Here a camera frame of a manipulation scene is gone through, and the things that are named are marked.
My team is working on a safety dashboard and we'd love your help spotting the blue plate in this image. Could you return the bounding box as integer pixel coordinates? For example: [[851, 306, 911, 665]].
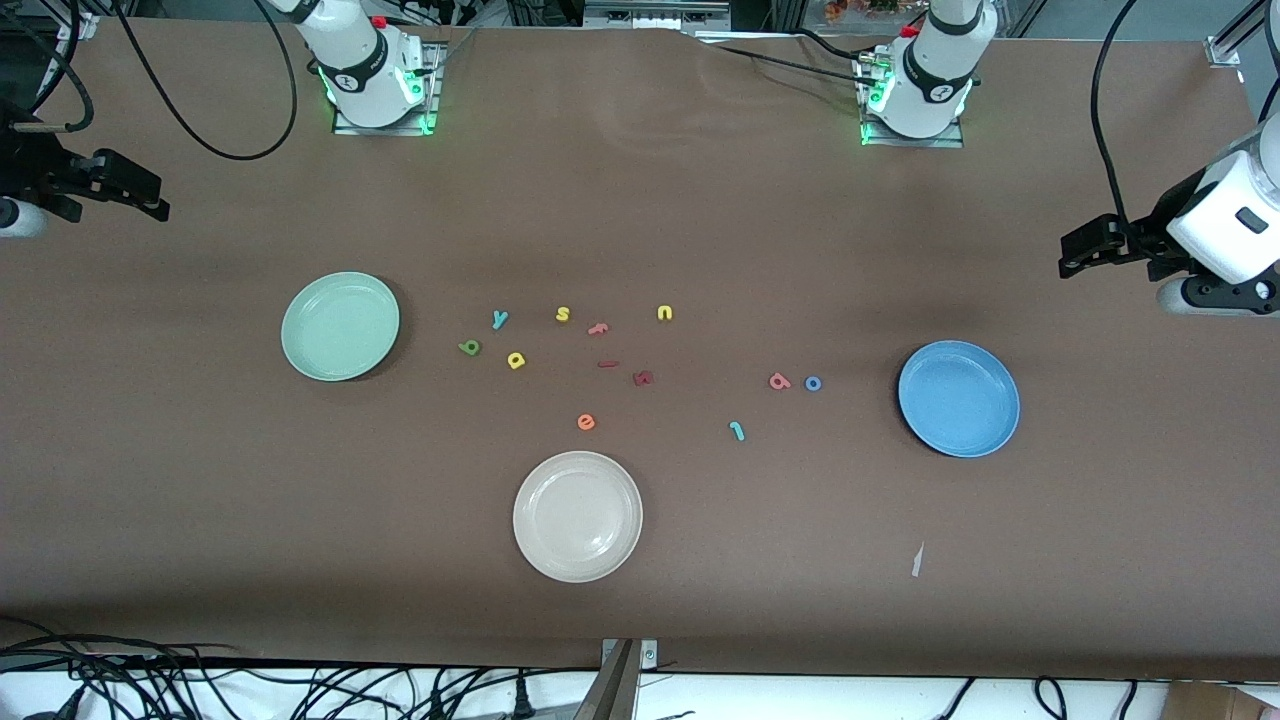
[[897, 340, 1021, 459]]

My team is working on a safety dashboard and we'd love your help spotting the green plate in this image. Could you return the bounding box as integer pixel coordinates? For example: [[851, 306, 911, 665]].
[[281, 271, 401, 383]]

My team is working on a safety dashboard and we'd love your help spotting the brown table cover sheet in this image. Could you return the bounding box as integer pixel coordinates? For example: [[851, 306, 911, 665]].
[[0, 18, 1280, 683]]

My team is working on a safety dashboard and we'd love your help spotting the cardboard box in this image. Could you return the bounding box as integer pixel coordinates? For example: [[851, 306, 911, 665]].
[[1165, 680, 1280, 720]]

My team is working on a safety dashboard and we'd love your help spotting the beige plate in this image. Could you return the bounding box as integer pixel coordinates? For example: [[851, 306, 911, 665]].
[[512, 451, 644, 584]]

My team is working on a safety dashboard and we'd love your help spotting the grey metal beam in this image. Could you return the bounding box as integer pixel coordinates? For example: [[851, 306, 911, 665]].
[[572, 640, 643, 720]]

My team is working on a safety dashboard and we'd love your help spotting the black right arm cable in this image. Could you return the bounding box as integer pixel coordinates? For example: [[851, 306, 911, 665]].
[[108, 0, 299, 161]]

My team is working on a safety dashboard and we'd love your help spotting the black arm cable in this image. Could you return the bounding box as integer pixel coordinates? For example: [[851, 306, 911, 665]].
[[108, 0, 299, 161], [1089, 0, 1147, 227]]

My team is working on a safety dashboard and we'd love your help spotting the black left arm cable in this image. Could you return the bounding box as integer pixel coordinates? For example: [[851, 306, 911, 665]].
[[1089, 0, 1147, 227]]

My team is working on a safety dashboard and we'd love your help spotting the aluminium frame profile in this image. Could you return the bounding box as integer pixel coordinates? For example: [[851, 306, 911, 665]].
[[1205, 0, 1263, 69], [35, 0, 101, 111]]

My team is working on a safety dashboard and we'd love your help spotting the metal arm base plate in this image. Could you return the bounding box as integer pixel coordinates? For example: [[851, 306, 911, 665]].
[[858, 50, 967, 150], [332, 40, 442, 137]]

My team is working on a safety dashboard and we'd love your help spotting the black cable on table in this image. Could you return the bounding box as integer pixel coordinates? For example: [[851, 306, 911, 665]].
[[712, 45, 876, 79], [790, 28, 881, 63]]

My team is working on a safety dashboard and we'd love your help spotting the long black cable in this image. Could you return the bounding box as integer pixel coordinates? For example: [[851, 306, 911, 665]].
[[0, 632, 241, 663]]

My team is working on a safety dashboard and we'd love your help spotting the grey metal frame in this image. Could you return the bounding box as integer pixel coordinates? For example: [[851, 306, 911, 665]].
[[583, 0, 733, 31]]

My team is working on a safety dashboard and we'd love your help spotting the small metal bracket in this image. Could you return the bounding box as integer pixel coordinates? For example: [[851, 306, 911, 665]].
[[600, 638, 661, 671]]

